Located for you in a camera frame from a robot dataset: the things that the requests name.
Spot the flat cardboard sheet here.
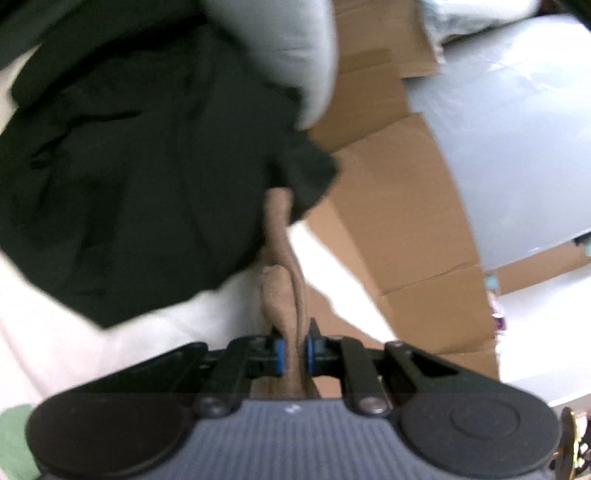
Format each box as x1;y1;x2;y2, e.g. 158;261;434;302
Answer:
286;0;502;381

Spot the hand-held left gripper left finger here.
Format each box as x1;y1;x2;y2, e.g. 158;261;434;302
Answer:
92;329;287;418

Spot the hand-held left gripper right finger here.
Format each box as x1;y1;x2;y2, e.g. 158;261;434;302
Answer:
304;318;472;416

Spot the grey upright mattress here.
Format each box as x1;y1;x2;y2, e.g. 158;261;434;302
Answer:
402;14;591;273

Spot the black crumpled garment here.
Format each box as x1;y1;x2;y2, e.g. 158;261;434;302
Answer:
0;0;340;329

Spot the cream bear printed blanket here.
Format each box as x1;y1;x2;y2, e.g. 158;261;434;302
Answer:
0;14;398;480

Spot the white pillow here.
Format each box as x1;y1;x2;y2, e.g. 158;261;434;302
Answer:
416;0;543;47

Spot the cardboard box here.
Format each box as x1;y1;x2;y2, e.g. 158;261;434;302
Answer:
485;235;591;296

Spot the brown printed t-shirt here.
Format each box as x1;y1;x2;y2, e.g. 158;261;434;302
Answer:
252;187;324;400

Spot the grey neck pillow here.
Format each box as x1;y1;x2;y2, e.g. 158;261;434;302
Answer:
203;0;337;131

